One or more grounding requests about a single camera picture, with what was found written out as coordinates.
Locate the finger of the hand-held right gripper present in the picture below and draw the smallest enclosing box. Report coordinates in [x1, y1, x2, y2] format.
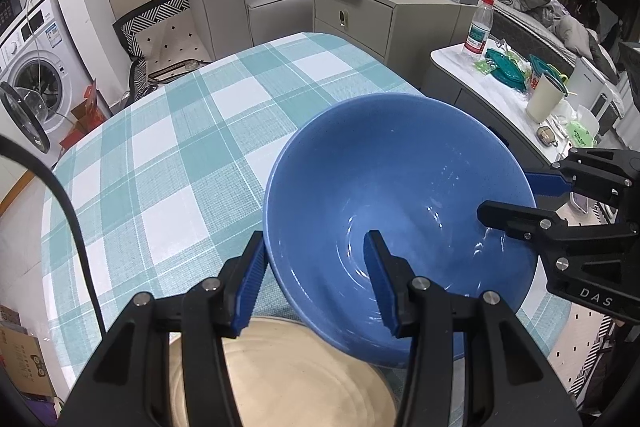
[476, 200, 640, 279]
[522, 147, 640, 204]

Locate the beige side cabinet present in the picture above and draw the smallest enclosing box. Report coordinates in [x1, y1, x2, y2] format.
[312, 0, 481, 62]

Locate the teal container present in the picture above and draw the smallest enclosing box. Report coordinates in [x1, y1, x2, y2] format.
[484, 48, 531, 90]

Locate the blue bowl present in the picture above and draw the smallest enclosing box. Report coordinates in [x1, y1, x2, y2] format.
[262, 93, 542, 369]

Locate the red cardboard box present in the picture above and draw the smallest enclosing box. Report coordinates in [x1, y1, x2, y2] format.
[59, 79, 108, 150]

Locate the white washing machine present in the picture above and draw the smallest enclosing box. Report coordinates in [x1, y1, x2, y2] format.
[0, 0, 108, 155]

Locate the cream cup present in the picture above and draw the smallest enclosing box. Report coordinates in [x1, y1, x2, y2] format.
[525, 72, 566, 124]

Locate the black cable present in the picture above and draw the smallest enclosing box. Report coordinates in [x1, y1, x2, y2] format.
[0, 134, 108, 333]

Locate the white marble side table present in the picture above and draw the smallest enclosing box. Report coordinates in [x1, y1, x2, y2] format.
[422, 38, 626, 212]

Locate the brown cardboard box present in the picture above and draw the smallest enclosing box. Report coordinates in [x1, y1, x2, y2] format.
[0, 307, 57, 400]

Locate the clear water bottle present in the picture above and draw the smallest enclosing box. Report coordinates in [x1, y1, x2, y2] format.
[463, 0, 496, 56]

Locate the teal white checked tablecloth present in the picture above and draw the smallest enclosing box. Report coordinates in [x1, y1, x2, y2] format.
[40, 32, 573, 427]

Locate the cream plate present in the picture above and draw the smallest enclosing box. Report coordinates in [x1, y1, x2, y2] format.
[167, 314, 401, 427]

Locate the white kettle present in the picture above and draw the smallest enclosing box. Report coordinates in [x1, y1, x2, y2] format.
[567, 56, 621, 122]

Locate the white diamond print mat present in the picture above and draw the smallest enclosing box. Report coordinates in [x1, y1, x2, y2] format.
[550, 307, 616, 403]

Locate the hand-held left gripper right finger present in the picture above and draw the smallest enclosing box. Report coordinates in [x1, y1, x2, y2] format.
[363, 230, 583, 427]

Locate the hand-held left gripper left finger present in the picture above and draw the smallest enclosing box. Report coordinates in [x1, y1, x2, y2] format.
[57, 231, 266, 427]

